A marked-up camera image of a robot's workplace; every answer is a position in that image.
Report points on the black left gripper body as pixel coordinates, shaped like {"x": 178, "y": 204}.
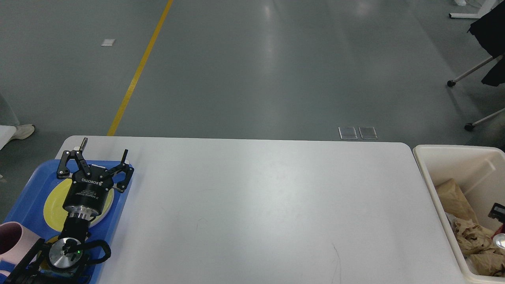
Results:
{"x": 89, "y": 197}

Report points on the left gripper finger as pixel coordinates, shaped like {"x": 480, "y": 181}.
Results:
{"x": 75, "y": 154}
{"x": 119, "y": 176}

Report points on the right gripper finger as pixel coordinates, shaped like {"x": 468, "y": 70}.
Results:
{"x": 497, "y": 212}

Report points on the red foil wrapper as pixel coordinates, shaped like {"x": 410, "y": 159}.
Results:
{"x": 499, "y": 237}

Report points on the beige napkin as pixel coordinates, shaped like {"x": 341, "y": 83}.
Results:
{"x": 489, "y": 262}
{"x": 471, "y": 238}

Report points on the yellow plastic plate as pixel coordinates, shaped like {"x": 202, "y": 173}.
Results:
{"x": 53, "y": 212}

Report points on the pink ribbed mug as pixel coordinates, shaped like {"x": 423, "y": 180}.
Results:
{"x": 15, "y": 242}

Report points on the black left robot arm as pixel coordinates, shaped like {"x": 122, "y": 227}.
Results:
{"x": 69, "y": 258}

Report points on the brown paper bag in bin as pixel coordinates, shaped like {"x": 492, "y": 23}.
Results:
{"x": 454, "y": 201}

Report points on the cream plastic bin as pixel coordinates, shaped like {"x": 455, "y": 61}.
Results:
{"x": 480, "y": 173}

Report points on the blue plastic tray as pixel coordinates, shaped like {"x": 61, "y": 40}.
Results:
{"x": 28, "y": 209}

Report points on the white shoe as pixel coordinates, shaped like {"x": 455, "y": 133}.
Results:
{"x": 23, "y": 131}

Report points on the floor outlet plates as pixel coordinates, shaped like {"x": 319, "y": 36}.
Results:
{"x": 353, "y": 133}

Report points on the black jacket on chair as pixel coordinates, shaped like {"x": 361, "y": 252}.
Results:
{"x": 489, "y": 31}

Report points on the white desk frame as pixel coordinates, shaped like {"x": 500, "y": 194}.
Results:
{"x": 473, "y": 9}

